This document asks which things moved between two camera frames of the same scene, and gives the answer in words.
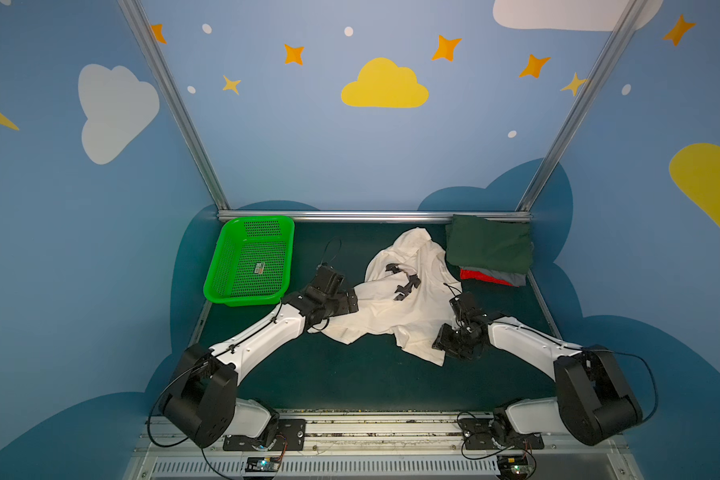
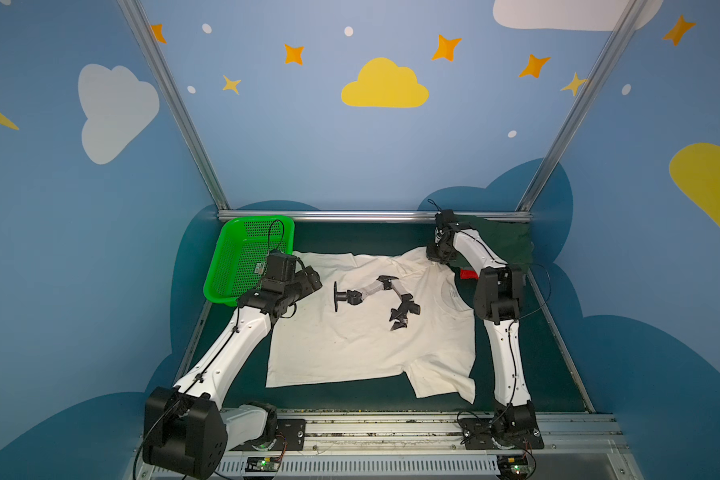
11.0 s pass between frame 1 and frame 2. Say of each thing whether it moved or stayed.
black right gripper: moved
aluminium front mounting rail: stayed
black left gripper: moved
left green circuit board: stayed
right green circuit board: stayed
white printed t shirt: moved
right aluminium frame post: stayed
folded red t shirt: stayed
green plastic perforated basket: stayed
